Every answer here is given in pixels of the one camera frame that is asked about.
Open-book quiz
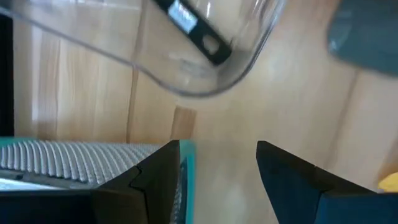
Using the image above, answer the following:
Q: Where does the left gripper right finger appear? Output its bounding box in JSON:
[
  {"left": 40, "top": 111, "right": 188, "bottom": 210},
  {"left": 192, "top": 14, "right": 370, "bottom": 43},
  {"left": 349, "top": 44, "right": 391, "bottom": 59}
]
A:
[{"left": 256, "top": 140, "right": 398, "bottom": 224}]

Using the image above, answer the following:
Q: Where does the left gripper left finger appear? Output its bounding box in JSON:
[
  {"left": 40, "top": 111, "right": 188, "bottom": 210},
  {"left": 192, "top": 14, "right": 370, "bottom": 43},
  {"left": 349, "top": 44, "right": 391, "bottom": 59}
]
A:
[{"left": 0, "top": 139, "right": 182, "bottom": 224}]

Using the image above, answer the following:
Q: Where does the black solid spoon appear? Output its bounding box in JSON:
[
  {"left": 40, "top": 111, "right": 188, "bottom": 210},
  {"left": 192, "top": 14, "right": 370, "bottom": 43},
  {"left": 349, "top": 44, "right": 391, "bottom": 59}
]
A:
[{"left": 154, "top": 0, "right": 233, "bottom": 67}]

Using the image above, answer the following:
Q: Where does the grey spatula wooden handle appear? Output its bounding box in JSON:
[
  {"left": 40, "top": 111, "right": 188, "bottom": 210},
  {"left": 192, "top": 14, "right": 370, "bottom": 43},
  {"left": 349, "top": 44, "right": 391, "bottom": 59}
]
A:
[{"left": 328, "top": 0, "right": 398, "bottom": 77}]

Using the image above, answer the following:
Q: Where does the teal box grater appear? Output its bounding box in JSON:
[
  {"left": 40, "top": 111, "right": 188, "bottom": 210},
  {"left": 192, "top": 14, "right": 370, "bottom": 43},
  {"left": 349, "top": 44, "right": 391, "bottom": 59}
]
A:
[{"left": 0, "top": 138, "right": 197, "bottom": 224}]

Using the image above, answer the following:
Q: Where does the clear plastic bin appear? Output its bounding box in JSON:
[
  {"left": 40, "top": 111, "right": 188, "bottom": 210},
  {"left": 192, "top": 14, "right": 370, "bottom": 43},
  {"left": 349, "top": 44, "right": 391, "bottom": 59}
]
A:
[{"left": 0, "top": 0, "right": 286, "bottom": 98}]

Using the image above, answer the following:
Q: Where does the black table frame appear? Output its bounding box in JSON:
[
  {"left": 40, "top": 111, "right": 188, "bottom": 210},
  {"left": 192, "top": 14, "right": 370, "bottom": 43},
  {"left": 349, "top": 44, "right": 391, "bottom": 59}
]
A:
[{"left": 0, "top": 14, "right": 15, "bottom": 138}]

